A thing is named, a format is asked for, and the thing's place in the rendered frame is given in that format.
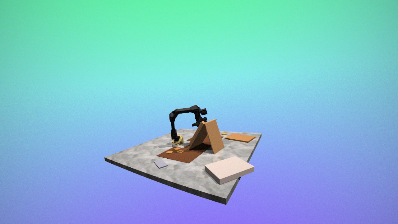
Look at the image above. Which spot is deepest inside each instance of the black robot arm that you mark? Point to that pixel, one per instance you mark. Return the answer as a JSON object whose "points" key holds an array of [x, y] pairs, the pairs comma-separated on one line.
{"points": [[193, 109]]}

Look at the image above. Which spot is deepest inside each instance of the beige flat rectangular block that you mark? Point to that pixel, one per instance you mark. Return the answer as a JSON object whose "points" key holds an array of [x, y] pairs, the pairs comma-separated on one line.
{"points": [[228, 169]]}

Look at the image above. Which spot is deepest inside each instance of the grey flat square tile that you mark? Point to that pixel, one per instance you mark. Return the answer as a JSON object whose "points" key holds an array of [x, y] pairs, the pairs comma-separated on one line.
{"points": [[160, 163]]}

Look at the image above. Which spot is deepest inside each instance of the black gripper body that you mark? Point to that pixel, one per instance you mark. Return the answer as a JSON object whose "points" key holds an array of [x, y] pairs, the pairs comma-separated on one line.
{"points": [[197, 121]]}

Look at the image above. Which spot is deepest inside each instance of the tan flat rectangular card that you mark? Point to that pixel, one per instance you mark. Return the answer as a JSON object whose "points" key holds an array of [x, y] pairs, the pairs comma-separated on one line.
{"points": [[240, 138]]}

